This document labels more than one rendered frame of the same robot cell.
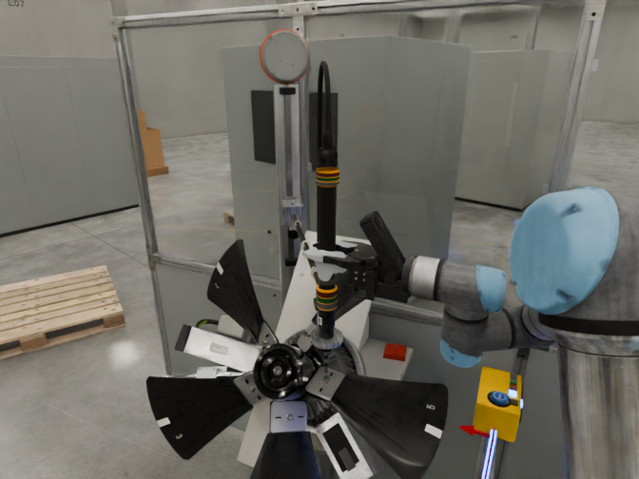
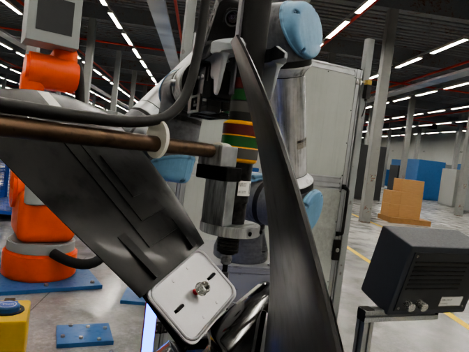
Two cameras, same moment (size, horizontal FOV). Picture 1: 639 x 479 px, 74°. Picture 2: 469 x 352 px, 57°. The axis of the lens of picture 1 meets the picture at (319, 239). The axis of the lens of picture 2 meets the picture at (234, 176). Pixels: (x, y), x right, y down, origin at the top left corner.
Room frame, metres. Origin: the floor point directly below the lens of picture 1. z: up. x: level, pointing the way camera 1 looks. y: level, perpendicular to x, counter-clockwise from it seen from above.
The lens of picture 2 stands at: (1.12, 0.32, 1.39)
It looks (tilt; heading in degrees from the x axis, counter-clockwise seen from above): 3 degrees down; 223
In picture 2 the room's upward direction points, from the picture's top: 7 degrees clockwise
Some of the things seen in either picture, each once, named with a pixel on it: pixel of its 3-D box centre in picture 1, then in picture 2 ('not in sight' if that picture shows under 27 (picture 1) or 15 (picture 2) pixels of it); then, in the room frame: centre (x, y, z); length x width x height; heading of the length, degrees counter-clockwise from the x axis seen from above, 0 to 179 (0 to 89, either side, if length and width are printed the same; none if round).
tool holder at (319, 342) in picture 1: (325, 316); (229, 190); (0.77, -0.01, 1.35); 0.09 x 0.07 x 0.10; 10
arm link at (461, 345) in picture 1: (471, 332); (167, 147); (0.66, -0.28, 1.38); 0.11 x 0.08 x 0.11; 96
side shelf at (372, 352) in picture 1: (358, 357); not in sight; (1.31, -0.14, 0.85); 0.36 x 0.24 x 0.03; 65
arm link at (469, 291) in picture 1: (470, 287); (184, 93); (0.65, -0.26, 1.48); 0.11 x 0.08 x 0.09; 65
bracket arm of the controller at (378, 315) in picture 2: not in sight; (398, 313); (0.04, -0.07, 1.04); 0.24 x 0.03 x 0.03; 155
